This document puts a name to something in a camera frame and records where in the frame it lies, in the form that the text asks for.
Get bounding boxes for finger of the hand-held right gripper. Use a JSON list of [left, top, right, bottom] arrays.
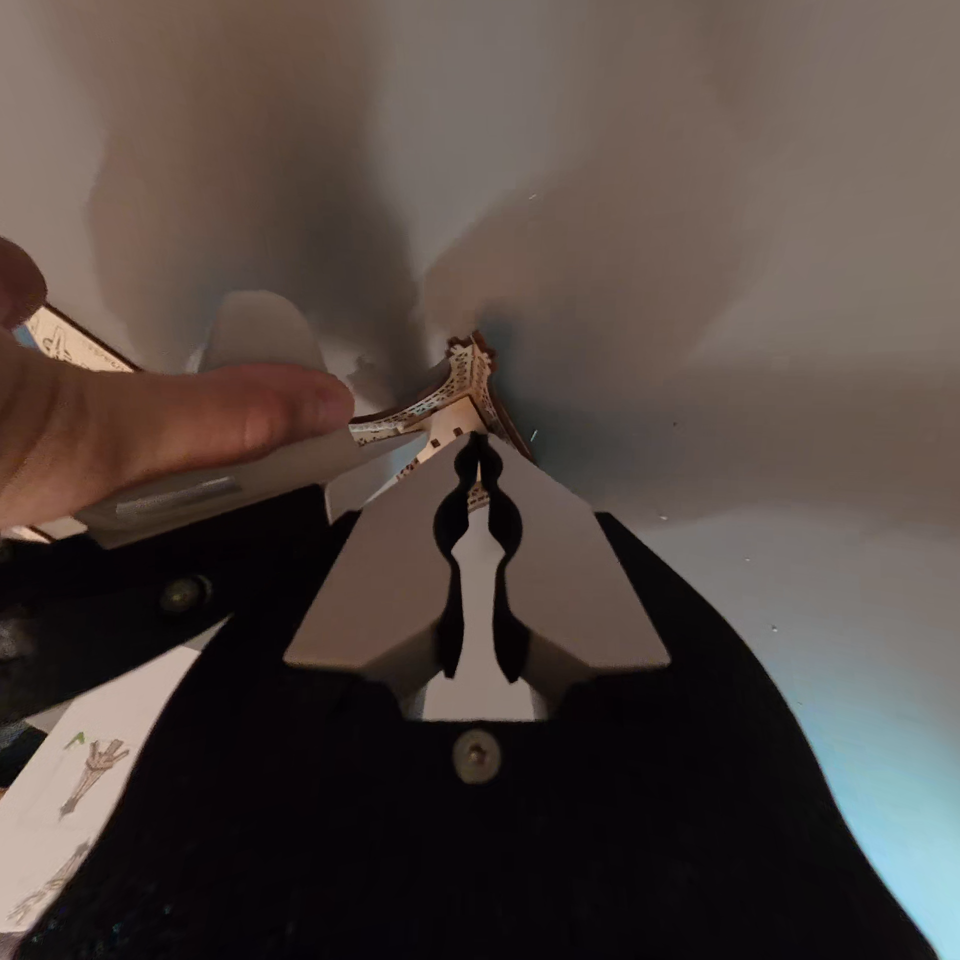
[[77, 429, 433, 551], [197, 289, 333, 374]]

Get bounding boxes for person's right hand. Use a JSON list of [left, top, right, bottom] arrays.
[[0, 238, 357, 531]]

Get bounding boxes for white instruction booklet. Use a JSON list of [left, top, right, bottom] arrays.
[[0, 645, 207, 935]]

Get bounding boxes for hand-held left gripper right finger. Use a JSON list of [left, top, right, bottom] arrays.
[[478, 432, 672, 720]]

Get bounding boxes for wooden sheet with tower parts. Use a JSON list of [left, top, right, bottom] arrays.
[[13, 302, 144, 375]]

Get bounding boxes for grey desk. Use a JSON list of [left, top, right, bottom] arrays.
[[0, 0, 960, 960]]

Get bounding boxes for wooden tower base model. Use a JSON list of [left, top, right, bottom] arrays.
[[348, 332, 535, 519]]

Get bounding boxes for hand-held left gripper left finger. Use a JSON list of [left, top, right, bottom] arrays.
[[282, 432, 483, 720]]

